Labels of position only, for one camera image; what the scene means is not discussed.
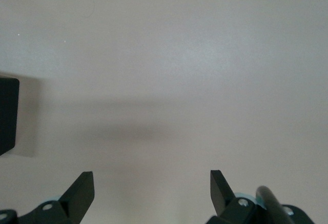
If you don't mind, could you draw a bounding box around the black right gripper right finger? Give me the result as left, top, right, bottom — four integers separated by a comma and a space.
206, 170, 315, 224

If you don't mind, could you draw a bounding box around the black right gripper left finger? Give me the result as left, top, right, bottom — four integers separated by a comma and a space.
0, 171, 95, 224

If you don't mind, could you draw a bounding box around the black plastic box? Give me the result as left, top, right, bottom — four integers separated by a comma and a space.
0, 76, 20, 157

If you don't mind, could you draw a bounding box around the black cable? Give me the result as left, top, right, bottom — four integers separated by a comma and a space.
255, 186, 295, 224

